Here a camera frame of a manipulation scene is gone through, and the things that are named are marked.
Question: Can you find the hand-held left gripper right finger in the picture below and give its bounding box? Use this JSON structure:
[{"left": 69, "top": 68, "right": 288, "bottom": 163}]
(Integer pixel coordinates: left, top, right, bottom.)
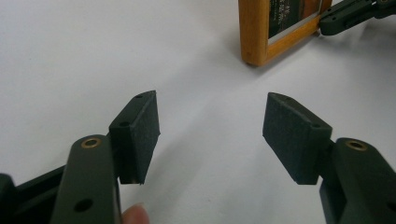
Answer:
[{"left": 262, "top": 91, "right": 333, "bottom": 187}]

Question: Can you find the wooden photo frame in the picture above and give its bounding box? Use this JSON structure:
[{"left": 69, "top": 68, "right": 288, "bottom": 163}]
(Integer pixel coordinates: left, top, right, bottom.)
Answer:
[{"left": 237, "top": 0, "right": 333, "bottom": 67}]

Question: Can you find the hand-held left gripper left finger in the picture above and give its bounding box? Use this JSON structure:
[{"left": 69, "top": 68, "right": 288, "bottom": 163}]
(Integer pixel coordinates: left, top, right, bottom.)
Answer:
[{"left": 108, "top": 90, "right": 162, "bottom": 186}]

